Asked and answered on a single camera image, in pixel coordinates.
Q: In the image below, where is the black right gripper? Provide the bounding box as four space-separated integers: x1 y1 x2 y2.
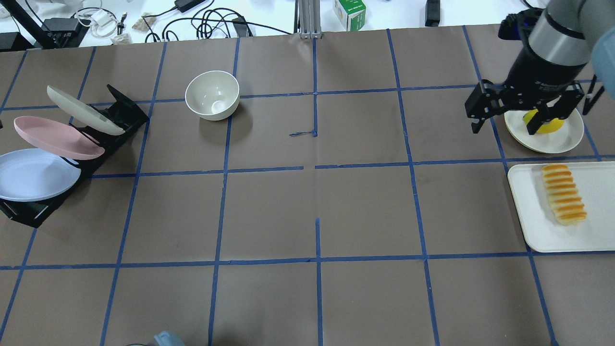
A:
464 58 582 136

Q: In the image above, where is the ridged yellow bread loaf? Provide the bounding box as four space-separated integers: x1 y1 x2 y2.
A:
541 163 587 225

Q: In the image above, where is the light blue plate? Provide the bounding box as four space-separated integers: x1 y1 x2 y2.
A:
0 148 81 202

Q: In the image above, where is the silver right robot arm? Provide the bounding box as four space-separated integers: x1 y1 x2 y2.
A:
464 0 615 135

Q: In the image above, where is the white round plate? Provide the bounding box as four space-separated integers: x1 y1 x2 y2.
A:
504 110 585 154

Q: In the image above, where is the black plate rack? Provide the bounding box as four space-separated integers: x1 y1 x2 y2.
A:
1 86 148 228

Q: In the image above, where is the cream plate in rack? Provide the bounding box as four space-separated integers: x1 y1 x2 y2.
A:
46 86 125 136

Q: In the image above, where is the pink plate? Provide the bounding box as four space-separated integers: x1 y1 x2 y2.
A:
13 116 105 160

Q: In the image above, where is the yellow lemon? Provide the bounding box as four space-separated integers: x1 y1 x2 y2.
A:
523 109 565 134

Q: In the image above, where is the white rectangular tray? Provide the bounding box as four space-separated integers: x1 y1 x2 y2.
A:
507 162 615 252

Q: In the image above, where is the green white box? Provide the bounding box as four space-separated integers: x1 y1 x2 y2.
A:
332 0 367 31

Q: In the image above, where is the white bowl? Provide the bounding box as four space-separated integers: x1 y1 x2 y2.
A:
184 71 240 121

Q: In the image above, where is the black power adapter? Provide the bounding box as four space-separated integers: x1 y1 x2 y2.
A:
174 0 205 13

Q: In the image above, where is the aluminium frame post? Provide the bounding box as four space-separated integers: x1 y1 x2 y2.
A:
295 0 321 40

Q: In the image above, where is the black cable bundle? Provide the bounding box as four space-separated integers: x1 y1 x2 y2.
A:
142 5 292 43

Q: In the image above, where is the white charger with cable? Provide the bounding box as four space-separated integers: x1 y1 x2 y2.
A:
71 7 127 38

